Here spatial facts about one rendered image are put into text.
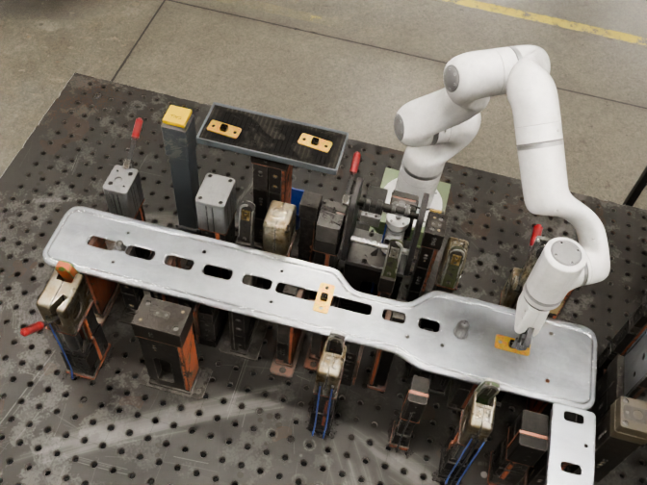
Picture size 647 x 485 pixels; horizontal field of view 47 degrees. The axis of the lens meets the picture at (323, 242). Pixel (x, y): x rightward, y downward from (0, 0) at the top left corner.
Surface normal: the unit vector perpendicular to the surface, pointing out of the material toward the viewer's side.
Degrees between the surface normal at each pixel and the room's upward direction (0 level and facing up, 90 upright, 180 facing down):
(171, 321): 0
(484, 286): 0
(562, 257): 3
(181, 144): 90
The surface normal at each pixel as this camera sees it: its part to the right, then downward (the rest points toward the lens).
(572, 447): 0.07, -0.58
